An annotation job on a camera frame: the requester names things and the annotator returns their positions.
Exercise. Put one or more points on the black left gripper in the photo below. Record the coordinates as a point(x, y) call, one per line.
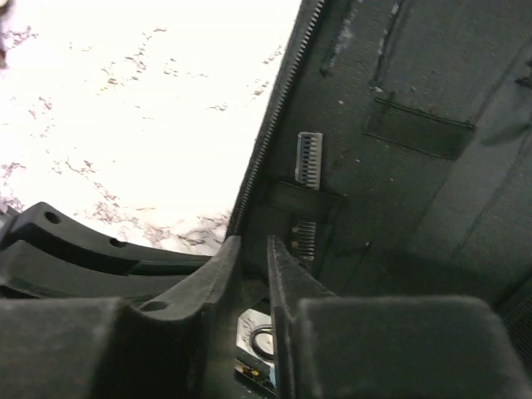
point(83, 253)

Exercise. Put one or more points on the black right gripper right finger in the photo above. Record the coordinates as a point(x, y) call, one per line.
point(384, 347)

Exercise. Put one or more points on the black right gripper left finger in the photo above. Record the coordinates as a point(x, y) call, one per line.
point(72, 332)

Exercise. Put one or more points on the silver thinning scissors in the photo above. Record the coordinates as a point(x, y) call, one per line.
point(307, 173)

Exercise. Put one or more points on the black zip tool case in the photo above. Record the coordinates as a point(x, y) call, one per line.
point(425, 111)

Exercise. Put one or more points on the silver hair scissors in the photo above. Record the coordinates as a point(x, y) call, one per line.
point(261, 342)

